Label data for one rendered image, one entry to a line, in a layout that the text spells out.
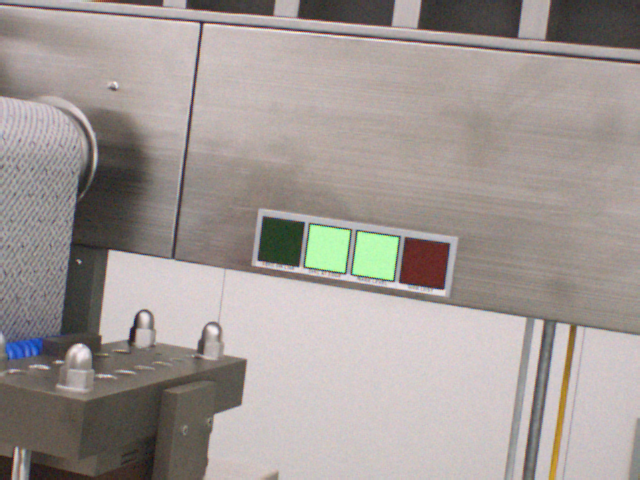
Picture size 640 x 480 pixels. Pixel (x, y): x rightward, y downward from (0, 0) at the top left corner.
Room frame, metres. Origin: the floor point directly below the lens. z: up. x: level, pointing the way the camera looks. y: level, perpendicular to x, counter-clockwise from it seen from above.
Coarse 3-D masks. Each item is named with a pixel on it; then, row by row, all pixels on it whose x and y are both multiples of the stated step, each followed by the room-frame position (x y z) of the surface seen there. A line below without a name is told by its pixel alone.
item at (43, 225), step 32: (0, 224) 1.34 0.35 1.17; (32, 224) 1.40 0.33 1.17; (64, 224) 1.47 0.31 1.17; (0, 256) 1.35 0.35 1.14; (32, 256) 1.41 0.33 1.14; (64, 256) 1.48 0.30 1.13; (0, 288) 1.36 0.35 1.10; (32, 288) 1.42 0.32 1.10; (64, 288) 1.49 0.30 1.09; (0, 320) 1.36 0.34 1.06; (32, 320) 1.43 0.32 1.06
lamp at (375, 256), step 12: (360, 240) 1.46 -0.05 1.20; (372, 240) 1.45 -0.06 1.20; (384, 240) 1.45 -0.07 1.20; (396, 240) 1.44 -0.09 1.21; (360, 252) 1.46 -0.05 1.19; (372, 252) 1.45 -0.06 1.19; (384, 252) 1.45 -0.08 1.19; (396, 252) 1.44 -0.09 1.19; (360, 264) 1.46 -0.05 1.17; (372, 264) 1.45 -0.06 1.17; (384, 264) 1.45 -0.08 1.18; (372, 276) 1.45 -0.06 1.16; (384, 276) 1.45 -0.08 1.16
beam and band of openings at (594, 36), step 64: (0, 0) 1.65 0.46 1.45; (64, 0) 1.62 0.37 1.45; (128, 0) 1.67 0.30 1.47; (192, 0) 1.58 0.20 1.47; (256, 0) 1.61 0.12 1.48; (320, 0) 1.58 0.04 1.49; (384, 0) 1.55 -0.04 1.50; (448, 0) 1.52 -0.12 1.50; (512, 0) 1.50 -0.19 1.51; (576, 0) 1.47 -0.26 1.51
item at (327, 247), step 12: (312, 228) 1.48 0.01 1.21; (324, 228) 1.47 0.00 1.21; (312, 240) 1.48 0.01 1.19; (324, 240) 1.47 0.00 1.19; (336, 240) 1.47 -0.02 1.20; (348, 240) 1.46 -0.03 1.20; (312, 252) 1.48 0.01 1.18; (324, 252) 1.47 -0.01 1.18; (336, 252) 1.47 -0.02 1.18; (312, 264) 1.48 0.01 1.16; (324, 264) 1.47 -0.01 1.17; (336, 264) 1.47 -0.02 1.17
